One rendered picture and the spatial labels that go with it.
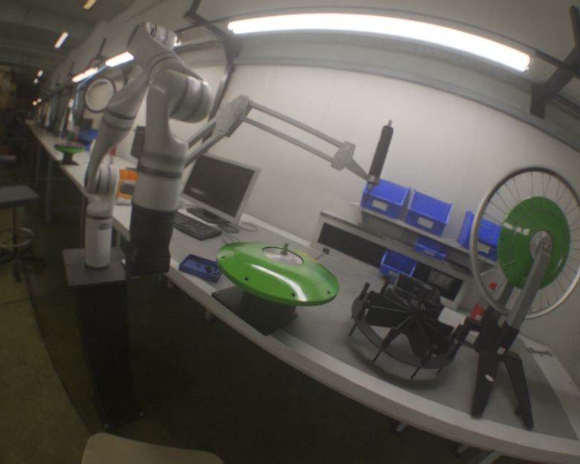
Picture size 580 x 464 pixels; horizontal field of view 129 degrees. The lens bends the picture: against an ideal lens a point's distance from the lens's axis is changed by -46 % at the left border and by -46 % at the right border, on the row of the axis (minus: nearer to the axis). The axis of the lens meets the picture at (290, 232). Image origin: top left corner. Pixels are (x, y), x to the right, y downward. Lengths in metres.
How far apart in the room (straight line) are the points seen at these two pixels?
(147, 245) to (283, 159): 1.36
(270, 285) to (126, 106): 0.54
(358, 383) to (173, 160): 0.56
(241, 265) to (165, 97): 0.36
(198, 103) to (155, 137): 0.08
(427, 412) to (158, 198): 0.67
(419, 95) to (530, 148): 0.70
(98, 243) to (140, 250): 0.46
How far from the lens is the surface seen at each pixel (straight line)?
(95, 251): 0.89
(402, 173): 1.45
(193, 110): 0.39
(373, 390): 0.62
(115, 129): 0.72
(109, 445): 0.76
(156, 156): 0.38
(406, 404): 0.64
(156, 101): 0.38
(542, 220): 0.95
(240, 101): 0.86
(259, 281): 0.52
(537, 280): 0.90
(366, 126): 1.54
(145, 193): 0.39
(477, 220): 0.87
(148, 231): 0.40
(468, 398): 0.80
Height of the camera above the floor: 1.30
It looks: 14 degrees down
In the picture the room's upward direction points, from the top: 17 degrees clockwise
